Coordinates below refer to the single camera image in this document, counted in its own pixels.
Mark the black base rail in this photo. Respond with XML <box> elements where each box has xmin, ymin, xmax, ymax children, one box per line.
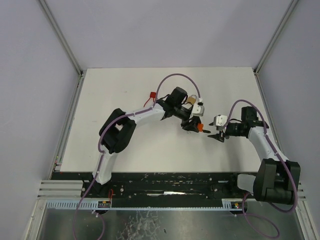
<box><xmin>51</xmin><ymin>172</ymin><xmax>245</xmax><ymax>209</ymax></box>

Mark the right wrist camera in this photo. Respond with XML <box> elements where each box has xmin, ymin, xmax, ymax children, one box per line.
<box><xmin>213</xmin><ymin>115</ymin><xmax>228</xmax><ymax>131</ymax></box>

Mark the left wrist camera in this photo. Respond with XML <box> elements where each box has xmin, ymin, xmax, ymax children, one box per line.
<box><xmin>191</xmin><ymin>98</ymin><xmax>205</xmax><ymax>117</ymax></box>

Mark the white slotted cable duct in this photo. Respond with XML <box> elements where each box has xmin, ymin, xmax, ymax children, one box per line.
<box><xmin>46</xmin><ymin>199</ymin><xmax>112</xmax><ymax>211</ymax></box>

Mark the small red cable padlock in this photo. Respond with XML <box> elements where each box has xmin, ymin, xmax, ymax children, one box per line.
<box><xmin>143</xmin><ymin>91</ymin><xmax>157</xmax><ymax>108</ymax></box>

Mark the orange black padlock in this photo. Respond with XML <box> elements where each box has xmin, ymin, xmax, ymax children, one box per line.
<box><xmin>197</xmin><ymin>123</ymin><xmax>211</xmax><ymax>134</ymax></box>

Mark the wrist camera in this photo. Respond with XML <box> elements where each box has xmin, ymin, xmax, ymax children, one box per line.
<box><xmin>213</xmin><ymin>115</ymin><xmax>228</xmax><ymax>131</ymax></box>
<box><xmin>191</xmin><ymin>98</ymin><xmax>205</xmax><ymax>117</ymax></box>

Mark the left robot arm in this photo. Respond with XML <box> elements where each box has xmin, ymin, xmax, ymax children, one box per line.
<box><xmin>92</xmin><ymin>87</ymin><xmax>204</xmax><ymax>185</ymax></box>

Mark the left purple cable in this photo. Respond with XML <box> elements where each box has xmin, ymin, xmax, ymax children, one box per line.
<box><xmin>72</xmin><ymin>73</ymin><xmax>203</xmax><ymax>240</ymax></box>

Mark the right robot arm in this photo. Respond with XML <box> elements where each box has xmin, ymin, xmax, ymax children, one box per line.
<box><xmin>210</xmin><ymin>106</ymin><xmax>301</xmax><ymax>207</ymax></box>

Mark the brass padlock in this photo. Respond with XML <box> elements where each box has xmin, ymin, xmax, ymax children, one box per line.
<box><xmin>185</xmin><ymin>94</ymin><xmax>198</xmax><ymax>106</ymax></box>

